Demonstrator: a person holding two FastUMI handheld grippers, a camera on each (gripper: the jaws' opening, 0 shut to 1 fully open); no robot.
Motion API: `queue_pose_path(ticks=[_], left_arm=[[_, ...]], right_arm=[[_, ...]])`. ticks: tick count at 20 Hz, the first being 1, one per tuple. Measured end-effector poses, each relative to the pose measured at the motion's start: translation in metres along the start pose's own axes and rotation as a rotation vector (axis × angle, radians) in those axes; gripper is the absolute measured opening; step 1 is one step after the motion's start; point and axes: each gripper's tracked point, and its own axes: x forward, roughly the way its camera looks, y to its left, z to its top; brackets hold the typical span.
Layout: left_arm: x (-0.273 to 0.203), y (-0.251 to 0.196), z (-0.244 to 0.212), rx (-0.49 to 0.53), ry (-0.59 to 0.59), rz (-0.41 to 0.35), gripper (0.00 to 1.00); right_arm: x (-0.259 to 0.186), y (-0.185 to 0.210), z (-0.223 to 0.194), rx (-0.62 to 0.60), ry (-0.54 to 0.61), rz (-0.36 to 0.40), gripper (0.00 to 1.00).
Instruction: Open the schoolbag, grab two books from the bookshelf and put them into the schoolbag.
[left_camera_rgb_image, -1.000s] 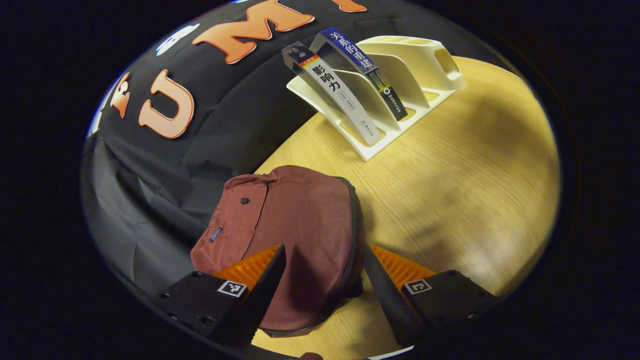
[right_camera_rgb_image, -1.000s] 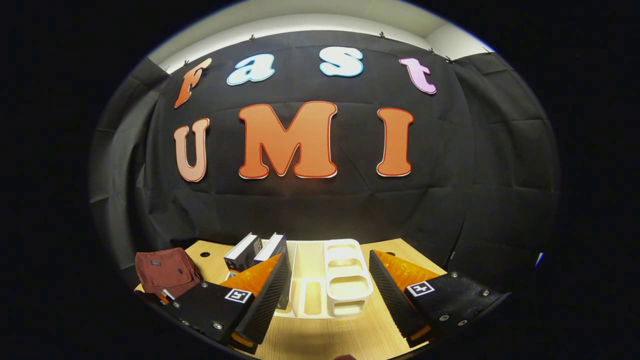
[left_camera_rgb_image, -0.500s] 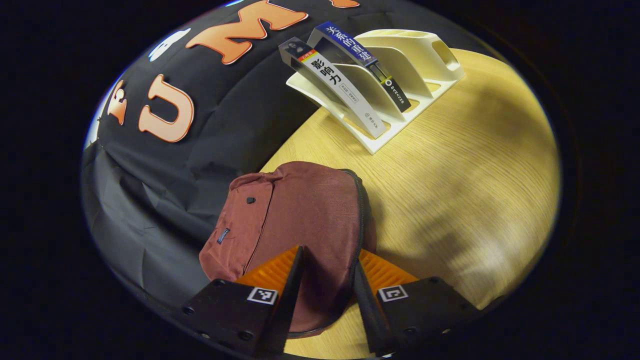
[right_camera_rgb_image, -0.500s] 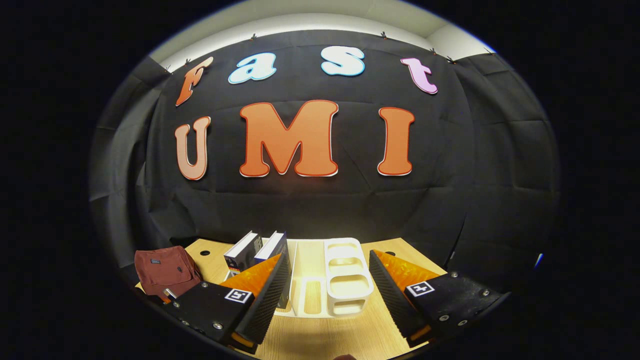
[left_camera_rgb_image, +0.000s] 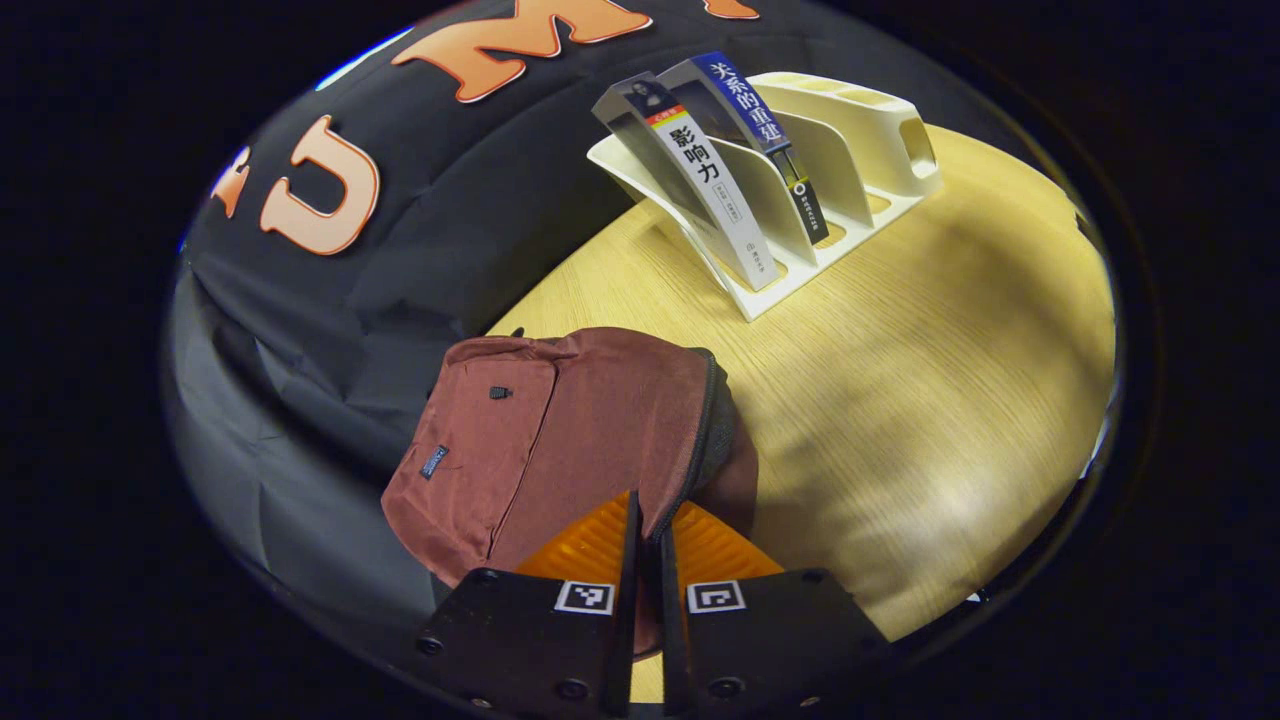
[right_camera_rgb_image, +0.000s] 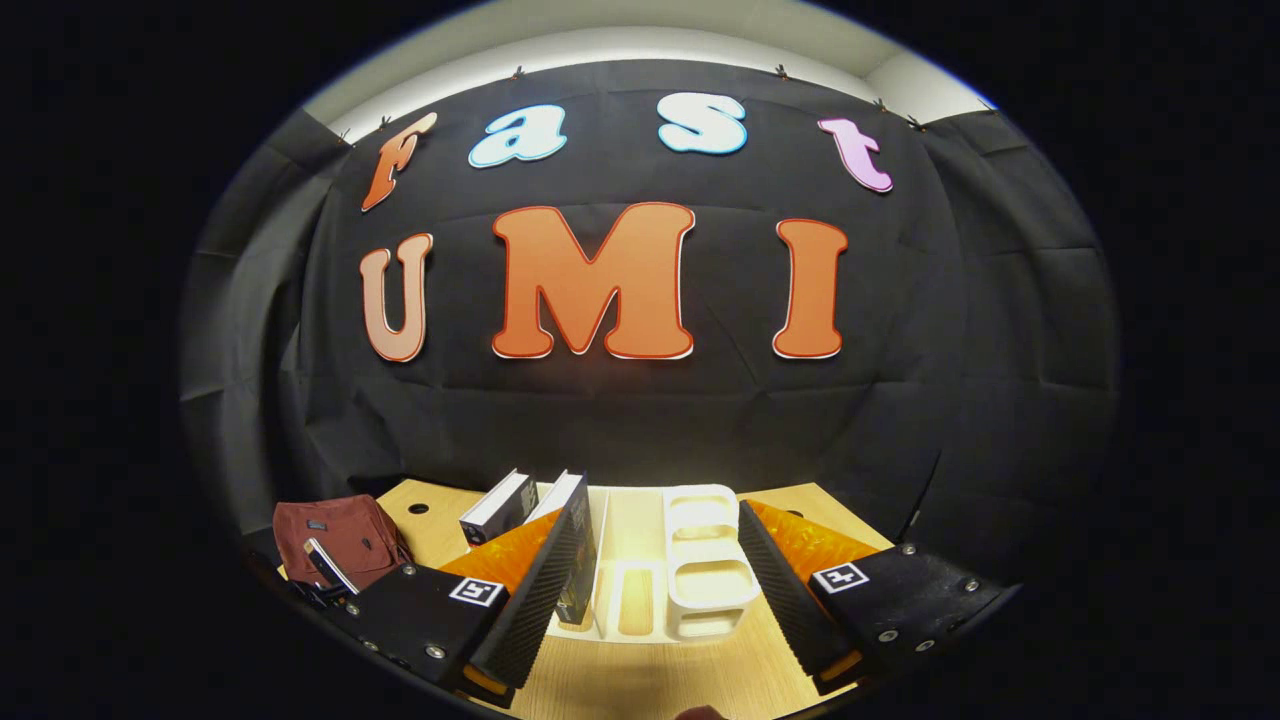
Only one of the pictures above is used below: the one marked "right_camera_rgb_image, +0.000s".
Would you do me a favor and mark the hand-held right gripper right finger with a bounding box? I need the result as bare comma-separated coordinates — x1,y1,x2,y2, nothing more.
738,497,1021,697

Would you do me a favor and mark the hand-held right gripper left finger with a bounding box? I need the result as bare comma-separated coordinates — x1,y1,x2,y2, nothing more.
325,506,580,711

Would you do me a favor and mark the dark red schoolbag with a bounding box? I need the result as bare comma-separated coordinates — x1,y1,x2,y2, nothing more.
273,494,413,593

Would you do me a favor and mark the dark blue cover book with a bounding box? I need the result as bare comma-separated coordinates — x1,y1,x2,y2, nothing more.
528,471,602,627

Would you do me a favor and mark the white bookshelf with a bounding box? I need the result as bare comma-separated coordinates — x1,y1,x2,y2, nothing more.
540,484,763,643

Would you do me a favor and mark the white portrait cover book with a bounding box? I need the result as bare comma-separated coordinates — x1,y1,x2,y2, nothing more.
459,469,539,547

